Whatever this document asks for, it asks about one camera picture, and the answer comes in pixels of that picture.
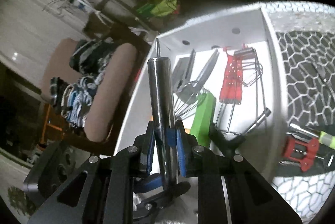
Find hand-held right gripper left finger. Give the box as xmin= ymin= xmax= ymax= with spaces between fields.
xmin=23 ymin=120 xmax=157 ymax=224

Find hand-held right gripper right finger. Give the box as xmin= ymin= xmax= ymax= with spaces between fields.
xmin=174 ymin=119 xmax=304 ymax=224

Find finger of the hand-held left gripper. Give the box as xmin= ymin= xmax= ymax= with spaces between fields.
xmin=133 ymin=173 xmax=163 ymax=194
xmin=135 ymin=182 xmax=191 ymax=219

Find green handled kitchen tool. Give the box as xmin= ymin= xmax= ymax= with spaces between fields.
xmin=190 ymin=93 xmax=216 ymax=147

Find steel handled utensil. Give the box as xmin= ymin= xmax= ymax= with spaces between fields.
xmin=147 ymin=38 xmax=178 ymax=190

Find steel tongs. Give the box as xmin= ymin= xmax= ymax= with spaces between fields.
xmin=171 ymin=48 xmax=220 ymax=104

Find red perforated slicer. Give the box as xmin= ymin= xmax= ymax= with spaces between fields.
xmin=218 ymin=44 xmax=249 ymax=105

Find steel wire masher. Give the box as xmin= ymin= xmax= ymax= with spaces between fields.
xmin=215 ymin=47 xmax=273 ymax=135

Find red handled metal tool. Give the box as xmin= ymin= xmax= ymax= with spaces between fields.
xmin=279 ymin=133 xmax=321 ymax=172

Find white container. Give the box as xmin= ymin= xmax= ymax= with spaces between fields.
xmin=114 ymin=1 xmax=291 ymax=224

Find lime green handled peeler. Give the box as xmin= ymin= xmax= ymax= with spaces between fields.
xmin=288 ymin=123 xmax=335 ymax=150

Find brown armchair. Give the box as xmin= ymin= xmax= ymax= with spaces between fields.
xmin=40 ymin=38 xmax=139 ymax=143

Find pile of clothes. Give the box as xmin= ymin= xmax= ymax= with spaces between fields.
xmin=50 ymin=39 xmax=116 ymax=130

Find dark wooden table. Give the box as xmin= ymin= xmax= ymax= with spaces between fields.
xmin=82 ymin=0 xmax=157 ymax=44

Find green bag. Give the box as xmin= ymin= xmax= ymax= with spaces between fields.
xmin=136 ymin=0 xmax=180 ymax=19

